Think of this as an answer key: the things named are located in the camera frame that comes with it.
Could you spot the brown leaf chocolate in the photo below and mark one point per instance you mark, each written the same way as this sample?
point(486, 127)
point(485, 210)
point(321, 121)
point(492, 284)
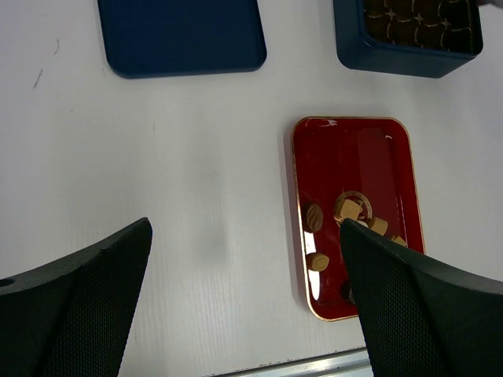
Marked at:
point(312, 218)

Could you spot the blue chocolate tin box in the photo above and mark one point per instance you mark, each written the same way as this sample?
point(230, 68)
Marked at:
point(416, 38)

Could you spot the gold ring cookie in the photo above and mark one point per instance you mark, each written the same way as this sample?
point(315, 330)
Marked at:
point(353, 205)

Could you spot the blue tin lid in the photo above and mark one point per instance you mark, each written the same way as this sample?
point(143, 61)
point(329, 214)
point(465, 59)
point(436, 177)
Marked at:
point(148, 39)

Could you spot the red lacquer tray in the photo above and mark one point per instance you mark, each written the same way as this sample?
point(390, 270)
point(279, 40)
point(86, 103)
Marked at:
point(332, 155)

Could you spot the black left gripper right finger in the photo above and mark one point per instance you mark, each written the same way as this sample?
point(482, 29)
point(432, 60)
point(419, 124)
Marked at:
point(420, 316)

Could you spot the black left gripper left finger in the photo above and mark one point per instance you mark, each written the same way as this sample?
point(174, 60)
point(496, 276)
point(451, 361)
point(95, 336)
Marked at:
point(72, 316)

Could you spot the round tan chocolate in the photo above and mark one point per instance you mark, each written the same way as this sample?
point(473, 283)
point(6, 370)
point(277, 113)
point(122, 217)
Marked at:
point(317, 262)

